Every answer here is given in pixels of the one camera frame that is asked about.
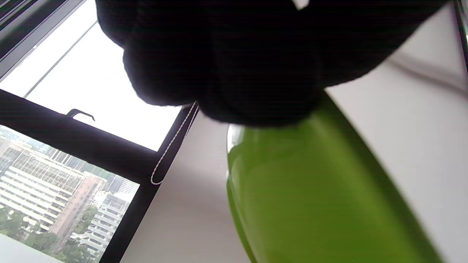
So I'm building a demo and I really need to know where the small green plastic bowl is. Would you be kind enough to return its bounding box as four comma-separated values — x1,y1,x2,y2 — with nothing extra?
226,91,445,263

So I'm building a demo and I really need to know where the black window handle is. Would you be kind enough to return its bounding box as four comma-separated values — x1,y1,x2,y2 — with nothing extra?
67,108,96,122

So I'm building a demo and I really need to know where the black slanted window post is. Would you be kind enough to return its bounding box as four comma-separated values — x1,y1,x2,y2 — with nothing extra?
453,0,468,73

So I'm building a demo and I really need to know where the white bead blind cord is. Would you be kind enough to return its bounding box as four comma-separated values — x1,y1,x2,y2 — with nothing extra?
150,102,200,185

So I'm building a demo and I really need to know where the black window frame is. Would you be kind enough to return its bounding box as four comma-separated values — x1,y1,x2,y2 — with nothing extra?
0,0,200,263

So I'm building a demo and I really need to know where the person's left hand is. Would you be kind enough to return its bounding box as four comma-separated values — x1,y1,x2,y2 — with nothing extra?
95,0,448,127

